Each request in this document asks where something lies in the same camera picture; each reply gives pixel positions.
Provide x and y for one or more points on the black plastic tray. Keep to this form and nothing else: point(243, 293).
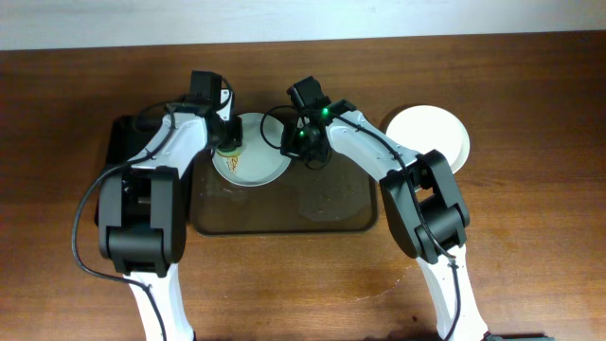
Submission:
point(121, 192)

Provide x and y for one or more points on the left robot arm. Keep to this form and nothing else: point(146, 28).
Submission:
point(146, 257)

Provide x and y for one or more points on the white plate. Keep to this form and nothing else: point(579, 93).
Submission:
point(253, 164)
point(458, 144)

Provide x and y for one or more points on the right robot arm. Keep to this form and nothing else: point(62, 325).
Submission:
point(423, 204)

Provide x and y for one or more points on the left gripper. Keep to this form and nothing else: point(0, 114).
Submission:
point(232, 139)

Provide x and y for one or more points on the brown plastic tray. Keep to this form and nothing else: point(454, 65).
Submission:
point(338, 198)

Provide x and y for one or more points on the white plate front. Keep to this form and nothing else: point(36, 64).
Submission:
point(458, 144)

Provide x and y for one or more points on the green yellow sponge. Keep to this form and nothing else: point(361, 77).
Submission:
point(229, 151)

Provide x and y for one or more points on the light blue plate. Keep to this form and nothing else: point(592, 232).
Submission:
point(421, 128)

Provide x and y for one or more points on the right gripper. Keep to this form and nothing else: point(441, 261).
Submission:
point(303, 148)

